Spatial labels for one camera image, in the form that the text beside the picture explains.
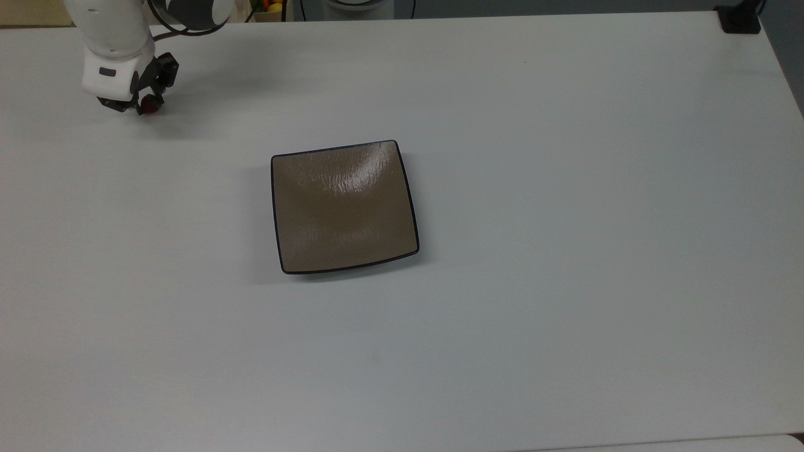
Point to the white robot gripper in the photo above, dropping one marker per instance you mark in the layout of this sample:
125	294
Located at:
113	72

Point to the red strawberry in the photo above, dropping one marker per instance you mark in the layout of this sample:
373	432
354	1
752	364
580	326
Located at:
149	107

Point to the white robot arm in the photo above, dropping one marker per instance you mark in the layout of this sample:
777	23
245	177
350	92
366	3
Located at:
113	25

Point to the square brown ceramic plate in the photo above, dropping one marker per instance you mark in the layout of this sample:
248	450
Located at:
344	207

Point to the box of colourful fruit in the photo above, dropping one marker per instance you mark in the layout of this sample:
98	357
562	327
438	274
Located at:
270	9

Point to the black stand base clamp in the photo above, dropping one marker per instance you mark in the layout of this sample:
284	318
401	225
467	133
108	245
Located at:
740	17

